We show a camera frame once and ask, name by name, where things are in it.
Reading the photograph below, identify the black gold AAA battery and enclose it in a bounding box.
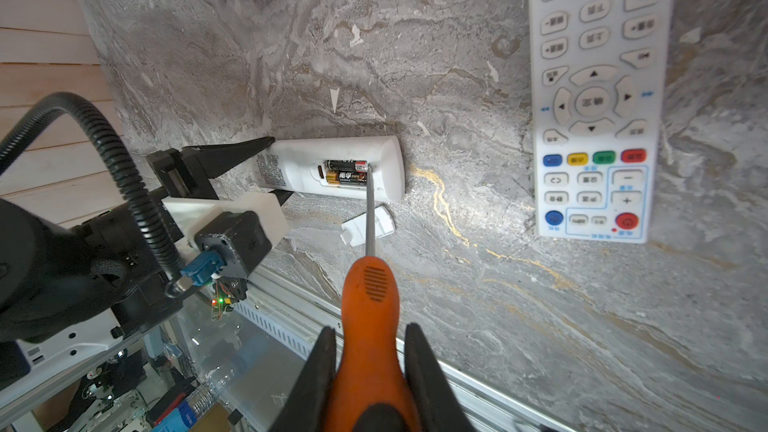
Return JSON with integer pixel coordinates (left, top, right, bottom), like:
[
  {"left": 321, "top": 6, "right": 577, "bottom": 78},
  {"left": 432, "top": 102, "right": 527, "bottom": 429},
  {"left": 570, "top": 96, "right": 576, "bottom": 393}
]
[{"left": 326, "top": 170, "right": 367, "bottom": 187}]

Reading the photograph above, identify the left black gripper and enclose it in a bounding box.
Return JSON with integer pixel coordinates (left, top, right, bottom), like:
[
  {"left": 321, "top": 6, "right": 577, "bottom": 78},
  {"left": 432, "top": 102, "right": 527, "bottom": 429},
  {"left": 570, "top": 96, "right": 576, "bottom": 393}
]
[{"left": 146, "top": 136, "right": 294, "bottom": 206}]

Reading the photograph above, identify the white battery cover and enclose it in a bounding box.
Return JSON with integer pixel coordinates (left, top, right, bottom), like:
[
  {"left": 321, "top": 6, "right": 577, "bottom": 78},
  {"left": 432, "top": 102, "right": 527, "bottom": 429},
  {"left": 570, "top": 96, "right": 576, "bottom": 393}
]
[{"left": 340, "top": 205, "right": 396, "bottom": 247}]

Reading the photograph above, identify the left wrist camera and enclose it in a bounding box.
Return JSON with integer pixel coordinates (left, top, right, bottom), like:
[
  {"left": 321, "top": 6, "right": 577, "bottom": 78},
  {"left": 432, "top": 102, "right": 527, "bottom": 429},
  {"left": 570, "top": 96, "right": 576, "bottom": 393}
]
[{"left": 162, "top": 192, "right": 288, "bottom": 295}]

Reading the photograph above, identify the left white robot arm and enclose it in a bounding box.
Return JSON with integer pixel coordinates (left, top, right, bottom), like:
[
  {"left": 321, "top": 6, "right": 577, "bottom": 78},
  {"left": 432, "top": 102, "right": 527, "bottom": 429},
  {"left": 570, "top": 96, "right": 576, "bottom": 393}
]
[{"left": 1, "top": 187, "right": 289, "bottom": 389}]

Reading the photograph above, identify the orange handled screwdriver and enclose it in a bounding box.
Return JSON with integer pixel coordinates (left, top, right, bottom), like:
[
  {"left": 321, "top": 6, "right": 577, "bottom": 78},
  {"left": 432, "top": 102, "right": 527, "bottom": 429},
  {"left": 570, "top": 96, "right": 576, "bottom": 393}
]
[{"left": 323, "top": 179, "right": 421, "bottom": 431}]

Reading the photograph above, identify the black AAA battery upper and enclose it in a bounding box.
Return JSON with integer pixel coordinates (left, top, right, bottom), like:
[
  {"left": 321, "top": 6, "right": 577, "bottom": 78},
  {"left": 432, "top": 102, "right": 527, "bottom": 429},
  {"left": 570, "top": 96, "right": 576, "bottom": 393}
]
[{"left": 324, "top": 160, "right": 368, "bottom": 173}]

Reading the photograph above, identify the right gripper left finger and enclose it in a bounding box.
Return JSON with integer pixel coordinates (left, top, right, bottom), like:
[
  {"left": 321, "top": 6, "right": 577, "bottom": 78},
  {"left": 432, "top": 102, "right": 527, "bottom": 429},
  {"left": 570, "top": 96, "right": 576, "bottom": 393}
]
[{"left": 269, "top": 326, "right": 337, "bottom": 432}]

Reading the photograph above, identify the aluminium mounting rail front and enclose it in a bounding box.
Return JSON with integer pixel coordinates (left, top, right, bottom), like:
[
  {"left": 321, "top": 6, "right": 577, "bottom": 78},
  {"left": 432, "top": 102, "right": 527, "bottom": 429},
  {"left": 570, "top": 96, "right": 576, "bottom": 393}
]
[{"left": 240, "top": 257, "right": 571, "bottom": 431}]

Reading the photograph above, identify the white remote control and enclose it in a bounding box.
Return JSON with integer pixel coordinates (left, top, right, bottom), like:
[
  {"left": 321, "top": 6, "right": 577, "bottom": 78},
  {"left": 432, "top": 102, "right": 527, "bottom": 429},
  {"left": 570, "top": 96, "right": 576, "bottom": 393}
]
[
  {"left": 255, "top": 136, "right": 405, "bottom": 203},
  {"left": 529, "top": 0, "right": 672, "bottom": 244}
]

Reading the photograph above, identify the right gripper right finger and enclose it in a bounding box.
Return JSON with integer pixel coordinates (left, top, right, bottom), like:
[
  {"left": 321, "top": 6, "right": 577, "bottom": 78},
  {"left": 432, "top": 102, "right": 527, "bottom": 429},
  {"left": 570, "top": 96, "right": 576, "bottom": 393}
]
[{"left": 404, "top": 323, "right": 474, "bottom": 432}]

